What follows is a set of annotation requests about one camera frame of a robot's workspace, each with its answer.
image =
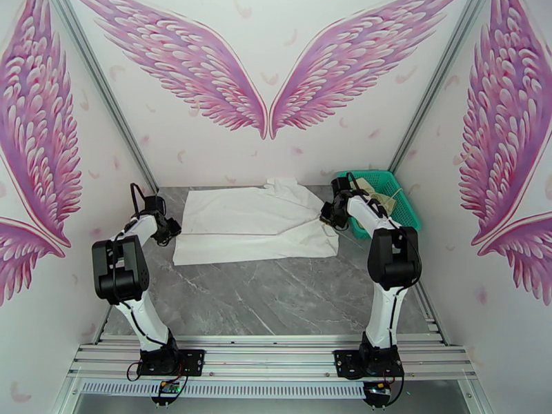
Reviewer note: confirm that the green right circuit board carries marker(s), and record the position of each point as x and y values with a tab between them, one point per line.
377	389

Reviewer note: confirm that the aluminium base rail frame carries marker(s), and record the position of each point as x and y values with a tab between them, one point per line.
267	354

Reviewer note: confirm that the green circuit board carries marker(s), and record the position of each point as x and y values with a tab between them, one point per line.
169	387
377	389

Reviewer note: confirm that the aluminium right corner post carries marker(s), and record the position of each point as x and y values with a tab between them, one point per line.
438	80

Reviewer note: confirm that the green left circuit board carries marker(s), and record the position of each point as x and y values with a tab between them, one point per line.
169	387

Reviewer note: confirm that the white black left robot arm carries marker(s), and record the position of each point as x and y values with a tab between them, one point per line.
144	328

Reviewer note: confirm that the aluminium left side rail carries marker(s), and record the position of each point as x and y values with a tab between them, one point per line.
103	326

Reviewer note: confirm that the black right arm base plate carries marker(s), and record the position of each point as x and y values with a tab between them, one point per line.
347	363

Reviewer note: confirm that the aluminium left corner post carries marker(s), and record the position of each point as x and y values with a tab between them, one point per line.
102	85

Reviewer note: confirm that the aluminium right side rail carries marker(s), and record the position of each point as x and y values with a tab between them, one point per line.
431	318

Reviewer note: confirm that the white t-shirt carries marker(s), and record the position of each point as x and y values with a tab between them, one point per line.
241	227

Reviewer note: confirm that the aluminium rail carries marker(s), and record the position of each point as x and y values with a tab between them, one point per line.
431	318
103	326

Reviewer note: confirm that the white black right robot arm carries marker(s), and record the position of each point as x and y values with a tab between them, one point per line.
384	313

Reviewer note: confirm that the green plastic basket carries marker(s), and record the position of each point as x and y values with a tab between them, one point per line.
401	210

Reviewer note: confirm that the aluminium corner post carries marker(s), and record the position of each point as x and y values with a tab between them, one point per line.
102	85
438	80

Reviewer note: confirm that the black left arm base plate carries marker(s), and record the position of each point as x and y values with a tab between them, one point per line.
192	361

